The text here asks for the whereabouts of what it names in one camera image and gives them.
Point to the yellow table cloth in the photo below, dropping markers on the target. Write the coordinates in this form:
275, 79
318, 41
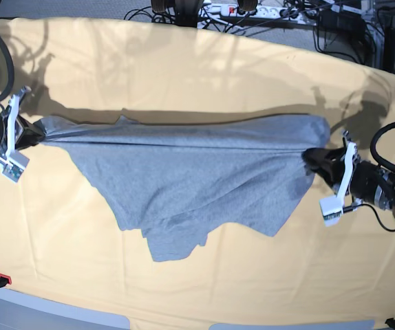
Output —
59, 239

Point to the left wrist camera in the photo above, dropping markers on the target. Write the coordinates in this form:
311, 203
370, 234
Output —
331, 210

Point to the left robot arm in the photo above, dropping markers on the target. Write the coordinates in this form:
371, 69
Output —
355, 182

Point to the grey t-shirt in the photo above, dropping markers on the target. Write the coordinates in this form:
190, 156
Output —
177, 183

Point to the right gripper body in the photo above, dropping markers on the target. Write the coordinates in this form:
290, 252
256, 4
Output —
10, 130

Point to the white power strip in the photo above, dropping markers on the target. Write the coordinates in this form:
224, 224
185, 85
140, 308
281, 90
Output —
227, 12

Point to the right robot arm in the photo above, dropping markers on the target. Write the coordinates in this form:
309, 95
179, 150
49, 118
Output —
5, 94

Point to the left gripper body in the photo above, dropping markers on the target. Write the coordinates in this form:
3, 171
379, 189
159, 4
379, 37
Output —
351, 155

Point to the black power adapter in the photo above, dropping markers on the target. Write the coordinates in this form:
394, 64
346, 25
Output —
341, 22

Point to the black vertical post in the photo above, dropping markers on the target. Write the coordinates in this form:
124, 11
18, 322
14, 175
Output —
389, 46

